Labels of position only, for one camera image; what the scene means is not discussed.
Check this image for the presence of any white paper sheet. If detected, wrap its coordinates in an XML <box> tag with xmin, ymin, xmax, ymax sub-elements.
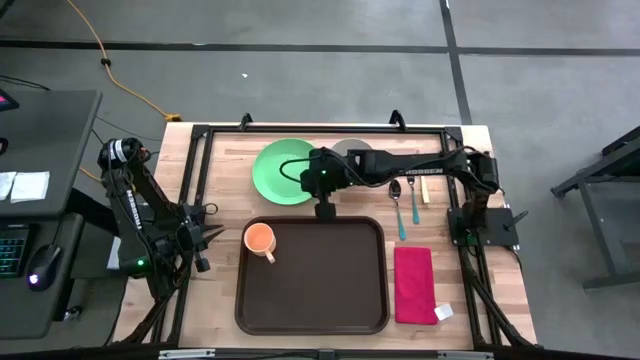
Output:
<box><xmin>9</xmin><ymin>170</ymin><xmax>51</xmax><ymax>204</ymax></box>
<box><xmin>0</xmin><ymin>171</ymin><xmax>18</xmax><ymax>201</ymax></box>

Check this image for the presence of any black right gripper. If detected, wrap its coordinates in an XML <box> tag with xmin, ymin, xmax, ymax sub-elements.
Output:
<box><xmin>299</xmin><ymin>147</ymin><xmax>347</xmax><ymax>220</ymax></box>

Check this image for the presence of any dark grey desk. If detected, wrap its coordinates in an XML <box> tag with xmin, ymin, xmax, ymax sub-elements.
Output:
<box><xmin>0</xmin><ymin>88</ymin><xmax>104</xmax><ymax>342</ymax></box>

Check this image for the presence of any backlit black keyboard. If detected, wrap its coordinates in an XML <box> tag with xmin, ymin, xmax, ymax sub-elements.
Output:
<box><xmin>0</xmin><ymin>224</ymin><xmax>31</xmax><ymax>279</ymax></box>

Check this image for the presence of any green round plate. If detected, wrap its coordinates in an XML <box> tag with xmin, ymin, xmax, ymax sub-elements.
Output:
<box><xmin>251</xmin><ymin>137</ymin><xmax>319</xmax><ymax>207</ymax></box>

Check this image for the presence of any grey round bowl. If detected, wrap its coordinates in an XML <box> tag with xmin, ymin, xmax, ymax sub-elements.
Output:
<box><xmin>330</xmin><ymin>137</ymin><xmax>375</xmax><ymax>157</ymax></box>

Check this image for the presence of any black metal rig frame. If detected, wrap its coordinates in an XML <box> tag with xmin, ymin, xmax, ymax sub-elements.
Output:
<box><xmin>112</xmin><ymin>109</ymin><xmax>542</xmax><ymax>350</ymax></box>

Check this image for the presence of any dark brown plastic tray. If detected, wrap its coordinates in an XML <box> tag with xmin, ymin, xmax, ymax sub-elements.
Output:
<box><xmin>233</xmin><ymin>215</ymin><xmax>391</xmax><ymax>337</ymax></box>

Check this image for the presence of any orange ceramic mug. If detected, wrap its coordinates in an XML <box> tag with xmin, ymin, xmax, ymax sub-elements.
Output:
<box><xmin>242</xmin><ymin>222</ymin><xmax>278</xmax><ymax>265</ymax></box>

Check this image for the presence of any black front crossbar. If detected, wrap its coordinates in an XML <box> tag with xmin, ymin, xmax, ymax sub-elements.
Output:
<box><xmin>0</xmin><ymin>343</ymin><xmax>640</xmax><ymax>360</ymax></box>

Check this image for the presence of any teal handled metal spoon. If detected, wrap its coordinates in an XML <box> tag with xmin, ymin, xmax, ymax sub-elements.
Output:
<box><xmin>388</xmin><ymin>178</ymin><xmax>408</xmax><ymax>242</ymax></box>

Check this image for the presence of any teal handled metal fork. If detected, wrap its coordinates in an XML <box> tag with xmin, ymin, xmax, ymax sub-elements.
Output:
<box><xmin>406</xmin><ymin>174</ymin><xmax>422</xmax><ymax>226</ymax></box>

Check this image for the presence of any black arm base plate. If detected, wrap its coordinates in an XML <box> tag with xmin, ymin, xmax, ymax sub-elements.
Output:
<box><xmin>447</xmin><ymin>205</ymin><xmax>530</xmax><ymax>248</ymax></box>

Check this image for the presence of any black computer mouse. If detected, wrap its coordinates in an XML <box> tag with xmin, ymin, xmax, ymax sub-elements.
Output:
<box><xmin>25</xmin><ymin>243</ymin><xmax>64</xmax><ymax>293</ymax></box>

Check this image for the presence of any black metal side stand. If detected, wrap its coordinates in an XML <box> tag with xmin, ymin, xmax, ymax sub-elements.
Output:
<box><xmin>549</xmin><ymin>124</ymin><xmax>640</xmax><ymax>291</ymax></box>

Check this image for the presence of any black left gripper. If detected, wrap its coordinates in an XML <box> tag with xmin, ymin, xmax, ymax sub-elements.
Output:
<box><xmin>179</xmin><ymin>203</ymin><xmax>227</xmax><ymax>274</ymax></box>

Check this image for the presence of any orange power cable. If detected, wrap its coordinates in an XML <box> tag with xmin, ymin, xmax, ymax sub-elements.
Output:
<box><xmin>64</xmin><ymin>0</ymin><xmax>184</xmax><ymax>187</ymax></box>

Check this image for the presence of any cream handled table knife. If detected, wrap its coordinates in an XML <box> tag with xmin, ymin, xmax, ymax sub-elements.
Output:
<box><xmin>415</xmin><ymin>148</ymin><xmax>432</xmax><ymax>205</ymax></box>

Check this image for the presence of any red cloth napkin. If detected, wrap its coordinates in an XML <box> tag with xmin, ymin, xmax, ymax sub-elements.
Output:
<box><xmin>393</xmin><ymin>245</ymin><xmax>455</xmax><ymax>327</ymax></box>

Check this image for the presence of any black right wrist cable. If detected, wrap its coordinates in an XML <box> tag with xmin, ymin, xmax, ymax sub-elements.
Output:
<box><xmin>278</xmin><ymin>156</ymin><xmax>321</xmax><ymax>185</ymax></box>

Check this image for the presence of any white printed box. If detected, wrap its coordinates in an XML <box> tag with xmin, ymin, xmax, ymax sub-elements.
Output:
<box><xmin>106</xmin><ymin>235</ymin><xmax>124</xmax><ymax>271</ymax></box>

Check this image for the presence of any black device with pink screen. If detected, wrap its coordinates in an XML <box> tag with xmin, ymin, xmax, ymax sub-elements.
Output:
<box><xmin>0</xmin><ymin>88</ymin><xmax>21</xmax><ymax>113</ymax></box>

